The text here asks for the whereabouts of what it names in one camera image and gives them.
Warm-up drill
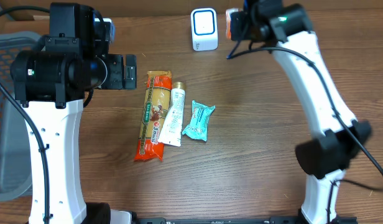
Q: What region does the teal snack packet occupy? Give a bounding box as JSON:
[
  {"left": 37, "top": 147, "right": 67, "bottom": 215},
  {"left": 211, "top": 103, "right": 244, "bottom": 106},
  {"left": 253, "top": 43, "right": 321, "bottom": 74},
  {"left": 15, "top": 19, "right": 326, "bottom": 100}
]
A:
[{"left": 182, "top": 100, "right": 216, "bottom": 141}]

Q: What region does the dark grey plastic basket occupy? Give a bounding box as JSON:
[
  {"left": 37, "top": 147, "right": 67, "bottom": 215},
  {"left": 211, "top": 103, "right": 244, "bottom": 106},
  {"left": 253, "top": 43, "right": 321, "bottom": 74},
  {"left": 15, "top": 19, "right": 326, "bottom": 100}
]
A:
[{"left": 0, "top": 31, "right": 40, "bottom": 202}]

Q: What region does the white barcode scanner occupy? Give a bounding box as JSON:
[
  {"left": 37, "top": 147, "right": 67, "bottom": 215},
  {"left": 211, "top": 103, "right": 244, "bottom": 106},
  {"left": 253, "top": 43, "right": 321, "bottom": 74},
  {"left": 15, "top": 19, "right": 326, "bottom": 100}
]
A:
[{"left": 190, "top": 7, "right": 218, "bottom": 52}]

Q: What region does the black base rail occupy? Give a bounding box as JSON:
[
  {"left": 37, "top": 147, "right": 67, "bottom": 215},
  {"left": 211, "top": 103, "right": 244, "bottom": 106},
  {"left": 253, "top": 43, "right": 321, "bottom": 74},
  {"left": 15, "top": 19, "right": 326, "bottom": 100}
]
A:
[{"left": 135, "top": 216, "right": 359, "bottom": 224}]

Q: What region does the orange spaghetti packet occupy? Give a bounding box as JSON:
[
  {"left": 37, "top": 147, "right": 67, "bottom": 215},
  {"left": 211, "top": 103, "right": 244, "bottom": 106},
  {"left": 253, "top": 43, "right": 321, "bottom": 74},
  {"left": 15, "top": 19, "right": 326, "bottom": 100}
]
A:
[{"left": 135, "top": 71, "right": 172, "bottom": 161}]

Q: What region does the orange flame-print box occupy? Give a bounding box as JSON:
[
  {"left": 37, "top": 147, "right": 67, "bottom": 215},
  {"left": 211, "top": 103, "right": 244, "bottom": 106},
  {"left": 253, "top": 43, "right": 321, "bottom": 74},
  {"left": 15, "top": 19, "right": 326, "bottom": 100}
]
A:
[{"left": 225, "top": 8, "right": 240, "bottom": 40}]

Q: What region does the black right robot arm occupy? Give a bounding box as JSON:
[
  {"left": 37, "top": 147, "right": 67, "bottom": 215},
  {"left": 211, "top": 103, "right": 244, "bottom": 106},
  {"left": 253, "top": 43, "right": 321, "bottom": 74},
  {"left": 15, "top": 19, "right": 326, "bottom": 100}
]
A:
[{"left": 226, "top": 1, "right": 371, "bottom": 223}]

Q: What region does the white tube gold cap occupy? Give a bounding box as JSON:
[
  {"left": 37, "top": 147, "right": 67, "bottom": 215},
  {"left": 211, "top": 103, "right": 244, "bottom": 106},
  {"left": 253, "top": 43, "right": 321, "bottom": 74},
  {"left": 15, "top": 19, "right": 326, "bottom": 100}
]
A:
[{"left": 159, "top": 82, "right": 186, "bottom": 147}]

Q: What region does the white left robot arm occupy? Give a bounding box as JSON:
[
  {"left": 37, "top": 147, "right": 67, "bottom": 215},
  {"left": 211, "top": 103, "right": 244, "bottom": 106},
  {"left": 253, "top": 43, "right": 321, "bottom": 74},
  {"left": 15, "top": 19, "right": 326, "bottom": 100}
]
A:
[{"left": 11, "top": 2, "right": 137, "bottom": 224}]

